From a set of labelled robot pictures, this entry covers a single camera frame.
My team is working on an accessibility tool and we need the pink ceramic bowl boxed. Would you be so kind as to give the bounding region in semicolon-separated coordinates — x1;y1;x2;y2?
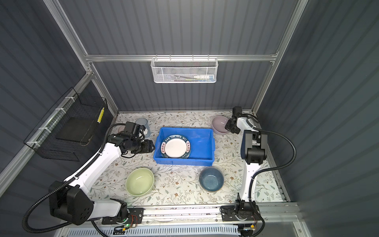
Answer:
211;116;230;135

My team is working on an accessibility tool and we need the blue plastic bin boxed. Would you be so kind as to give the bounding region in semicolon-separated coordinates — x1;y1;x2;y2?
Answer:
154;127;215;166

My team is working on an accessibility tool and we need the green ceramic bowl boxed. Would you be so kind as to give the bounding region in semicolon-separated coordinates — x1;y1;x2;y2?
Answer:
125;167;155;197

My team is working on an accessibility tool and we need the white plate dark green rim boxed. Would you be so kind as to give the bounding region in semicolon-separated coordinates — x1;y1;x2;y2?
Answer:
160;134;191;159

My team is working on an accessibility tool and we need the dark blue ceramic bowl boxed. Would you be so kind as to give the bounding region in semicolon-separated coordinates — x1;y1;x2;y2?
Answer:
199;166;224;192

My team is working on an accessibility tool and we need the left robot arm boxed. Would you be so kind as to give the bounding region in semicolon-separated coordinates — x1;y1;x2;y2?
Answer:
49;122;155;225

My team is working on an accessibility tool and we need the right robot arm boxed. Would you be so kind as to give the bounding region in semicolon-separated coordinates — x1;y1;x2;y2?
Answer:
225;106;267;220

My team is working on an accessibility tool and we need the pink translucent plastic cup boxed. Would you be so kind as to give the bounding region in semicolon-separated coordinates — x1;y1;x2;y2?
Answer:
117;125;125;133

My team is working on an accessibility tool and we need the blue translucent plastic cup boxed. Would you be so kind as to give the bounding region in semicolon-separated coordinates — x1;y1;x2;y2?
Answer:
135;118;151;138

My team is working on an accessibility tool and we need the yellow tag on basket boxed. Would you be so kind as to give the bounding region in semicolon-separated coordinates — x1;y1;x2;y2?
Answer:
97;107;105;123

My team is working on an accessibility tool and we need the white marker in basket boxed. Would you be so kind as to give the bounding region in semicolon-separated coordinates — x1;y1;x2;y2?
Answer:
189;75;215;82

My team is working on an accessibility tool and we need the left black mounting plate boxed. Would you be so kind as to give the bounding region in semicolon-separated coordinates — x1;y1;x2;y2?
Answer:
102;207;145;225

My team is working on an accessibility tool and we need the black mounting plate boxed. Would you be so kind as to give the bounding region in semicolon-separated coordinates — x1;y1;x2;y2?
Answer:
102;207;145;225
220;205;260;222

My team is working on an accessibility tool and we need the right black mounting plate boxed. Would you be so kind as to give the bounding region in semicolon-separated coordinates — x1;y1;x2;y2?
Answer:
220;205;260;222

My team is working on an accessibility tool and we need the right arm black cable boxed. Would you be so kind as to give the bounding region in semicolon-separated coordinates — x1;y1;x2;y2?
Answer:
242;114;297;237

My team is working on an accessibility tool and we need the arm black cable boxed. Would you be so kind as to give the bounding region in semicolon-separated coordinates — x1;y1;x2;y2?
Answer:
242;114;297;237
22;122;131;237

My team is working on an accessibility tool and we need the black wire wall basket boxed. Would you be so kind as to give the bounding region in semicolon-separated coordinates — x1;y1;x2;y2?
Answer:
24;88;108;162

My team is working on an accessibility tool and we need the white wire mesh basket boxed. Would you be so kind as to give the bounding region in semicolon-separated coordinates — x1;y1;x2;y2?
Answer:
151;56;219;84

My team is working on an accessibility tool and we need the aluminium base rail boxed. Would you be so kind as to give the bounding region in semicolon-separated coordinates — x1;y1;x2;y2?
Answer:
56;203;311;237

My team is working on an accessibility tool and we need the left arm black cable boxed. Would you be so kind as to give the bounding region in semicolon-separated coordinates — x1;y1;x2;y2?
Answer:
22;122;131;237

